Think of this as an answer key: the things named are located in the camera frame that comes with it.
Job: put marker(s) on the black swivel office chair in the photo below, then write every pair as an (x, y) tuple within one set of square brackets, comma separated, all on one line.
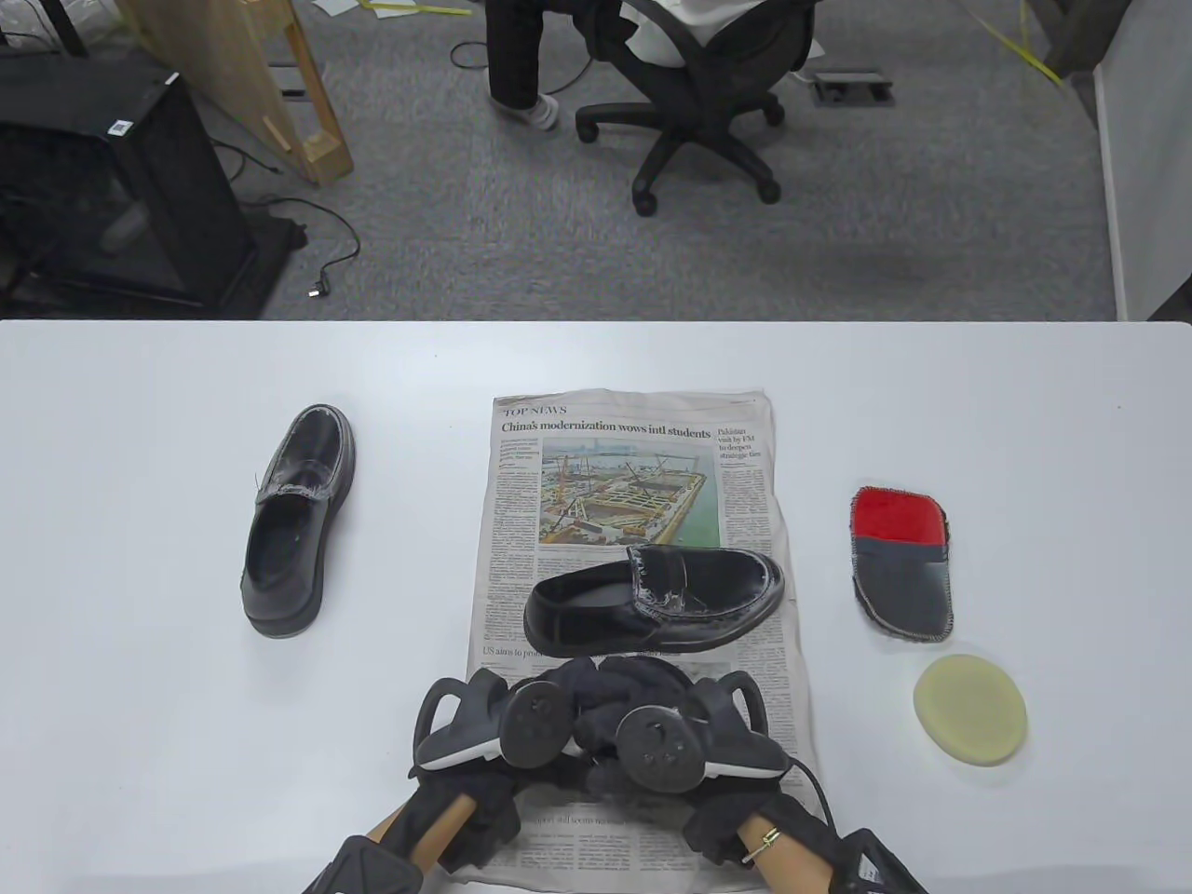
[(698, 102)]

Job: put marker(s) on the person's left hand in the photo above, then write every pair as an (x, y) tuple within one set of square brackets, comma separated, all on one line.
[(484, 810)]

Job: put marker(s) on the red and grey polishing mitt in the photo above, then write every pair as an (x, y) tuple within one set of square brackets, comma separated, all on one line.
[(903, 577)]

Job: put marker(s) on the light wooden frame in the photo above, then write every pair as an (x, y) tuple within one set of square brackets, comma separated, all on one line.
[(233, 56)]

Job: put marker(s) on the black mesh cabinet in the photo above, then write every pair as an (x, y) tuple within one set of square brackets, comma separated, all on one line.
[(112, 186)]

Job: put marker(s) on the black left wrist camera module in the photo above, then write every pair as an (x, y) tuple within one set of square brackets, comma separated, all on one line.
[(368, 871)]

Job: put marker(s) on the black white left hand controller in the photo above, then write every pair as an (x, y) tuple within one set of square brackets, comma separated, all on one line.
[(531, 722)]

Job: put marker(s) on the black leather loafer shoe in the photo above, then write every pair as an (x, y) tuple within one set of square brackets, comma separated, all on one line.
[(284, 549), (652, 605)]

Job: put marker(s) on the person's right hand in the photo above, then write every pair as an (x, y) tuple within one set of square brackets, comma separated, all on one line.
[(726, 819)]

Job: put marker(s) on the grey floor outlet box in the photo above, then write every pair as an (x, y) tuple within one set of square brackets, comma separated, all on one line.
[(852, 86)]

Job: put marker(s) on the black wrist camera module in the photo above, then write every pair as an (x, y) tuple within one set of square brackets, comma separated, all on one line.
[(368, 871), (880, 866)]

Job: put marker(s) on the printed newspaper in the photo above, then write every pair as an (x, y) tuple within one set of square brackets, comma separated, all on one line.
[(605, 484)]

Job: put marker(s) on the black white hand controller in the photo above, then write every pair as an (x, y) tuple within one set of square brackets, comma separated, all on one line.
[(656, 750), (531, 722)]

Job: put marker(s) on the white partition panel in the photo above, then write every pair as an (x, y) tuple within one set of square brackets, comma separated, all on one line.
[(1145, 140)]

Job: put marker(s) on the yellow floor tape strip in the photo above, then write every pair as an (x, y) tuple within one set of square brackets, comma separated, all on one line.
[(1020, 47)]

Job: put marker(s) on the black white right hand controller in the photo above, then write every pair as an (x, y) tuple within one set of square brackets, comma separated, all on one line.
[(656, 750)]

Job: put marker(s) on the round yellow polishing sponge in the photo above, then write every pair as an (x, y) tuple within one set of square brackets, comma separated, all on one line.
[(968, 710)]

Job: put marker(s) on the black right wrist camera module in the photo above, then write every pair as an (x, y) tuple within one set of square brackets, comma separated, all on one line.
[(880, 866)]

